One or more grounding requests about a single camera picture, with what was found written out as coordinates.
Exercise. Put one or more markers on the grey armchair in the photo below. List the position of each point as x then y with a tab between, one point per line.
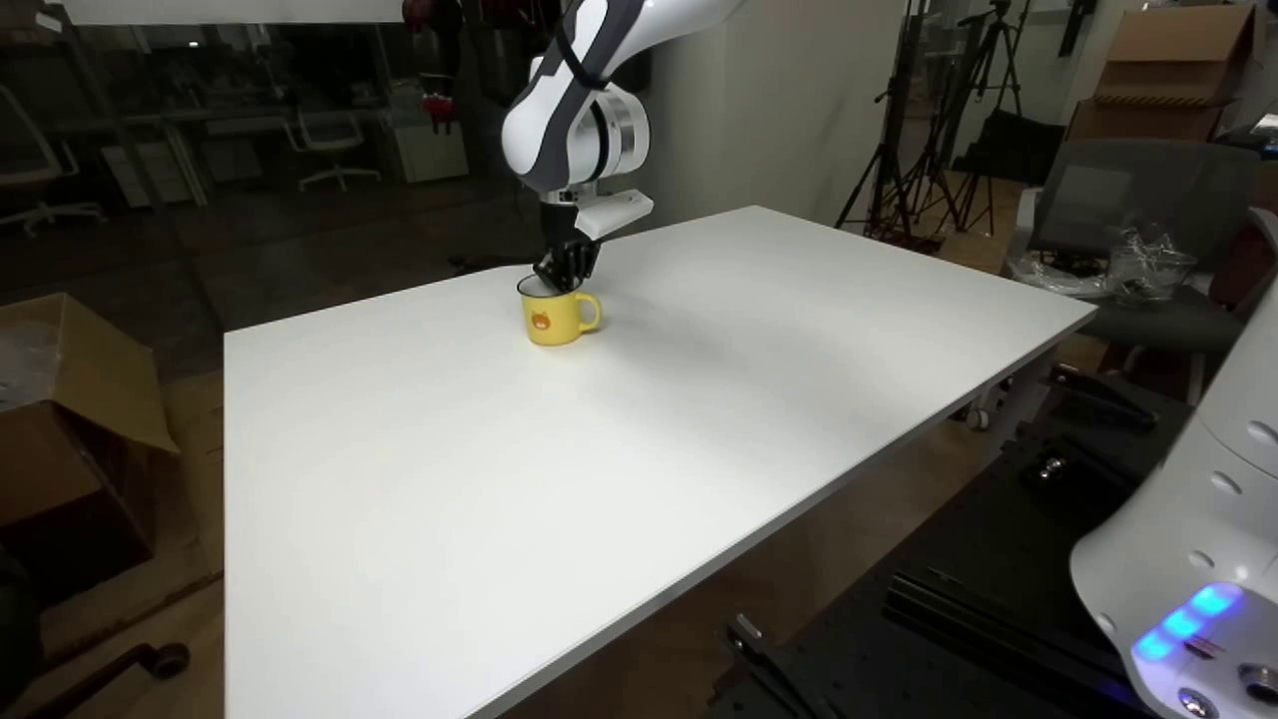
1143	183

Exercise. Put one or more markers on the closed cardboard box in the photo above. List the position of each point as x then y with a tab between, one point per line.
1170	66

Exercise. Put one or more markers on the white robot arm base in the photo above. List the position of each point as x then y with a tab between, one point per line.
1200	533

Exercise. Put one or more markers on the white low cabinet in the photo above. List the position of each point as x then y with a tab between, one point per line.
425	149

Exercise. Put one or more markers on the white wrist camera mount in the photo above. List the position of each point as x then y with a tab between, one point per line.
615	211

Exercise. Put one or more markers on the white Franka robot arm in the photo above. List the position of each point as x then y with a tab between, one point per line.
582	121

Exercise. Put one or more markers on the open cardboard box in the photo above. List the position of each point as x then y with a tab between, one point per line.
67	426

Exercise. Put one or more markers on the black chair base leg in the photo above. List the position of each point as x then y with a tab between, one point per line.
163	656

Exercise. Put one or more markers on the yellow enamel cup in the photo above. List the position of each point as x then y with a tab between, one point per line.
555	319

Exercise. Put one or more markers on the black tripod stand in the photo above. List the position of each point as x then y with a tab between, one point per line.
898	134
991	79

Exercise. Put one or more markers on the black plate clamp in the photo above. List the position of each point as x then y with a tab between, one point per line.
772	663

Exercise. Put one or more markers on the red Baxter robot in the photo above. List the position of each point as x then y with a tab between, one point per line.
437	99

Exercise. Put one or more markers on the clear plastic bag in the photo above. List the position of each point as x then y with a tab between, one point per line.
1121	265

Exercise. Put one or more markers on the long black aluminium rail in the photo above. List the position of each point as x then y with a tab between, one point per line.
1105	396

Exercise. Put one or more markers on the white background office chair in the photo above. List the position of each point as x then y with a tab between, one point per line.
330	141

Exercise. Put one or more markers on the white board panel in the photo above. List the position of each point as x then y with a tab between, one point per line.
224	8

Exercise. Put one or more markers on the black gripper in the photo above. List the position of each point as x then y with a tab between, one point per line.
567	241

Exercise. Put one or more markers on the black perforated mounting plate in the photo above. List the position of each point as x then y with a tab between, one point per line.
960	544

